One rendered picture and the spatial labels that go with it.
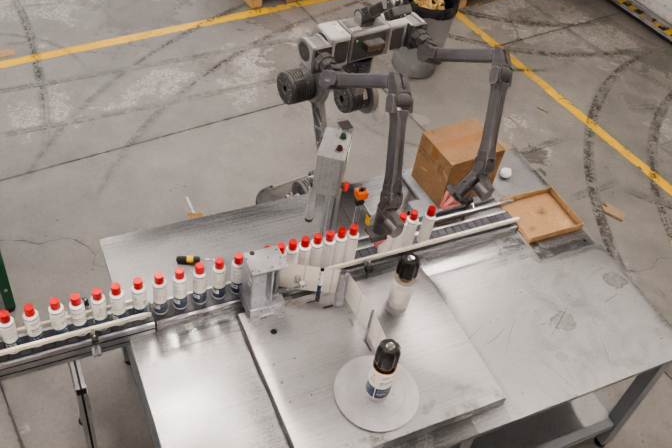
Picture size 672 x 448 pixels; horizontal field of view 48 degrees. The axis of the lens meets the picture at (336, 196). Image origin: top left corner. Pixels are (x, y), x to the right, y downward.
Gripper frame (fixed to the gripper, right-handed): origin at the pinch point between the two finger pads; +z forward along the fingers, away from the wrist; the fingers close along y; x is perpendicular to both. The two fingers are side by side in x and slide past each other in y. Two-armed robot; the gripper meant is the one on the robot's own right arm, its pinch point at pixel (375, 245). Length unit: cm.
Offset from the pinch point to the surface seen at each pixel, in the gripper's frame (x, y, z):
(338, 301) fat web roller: -14.2, -21.9, 9.7
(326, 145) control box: 15, -21, -46
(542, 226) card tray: -1, 90, 19
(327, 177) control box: 8.1, -22.1, -36.4
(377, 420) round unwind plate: -64, -29, 12
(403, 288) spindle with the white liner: -25.3, -1.6, -3.2
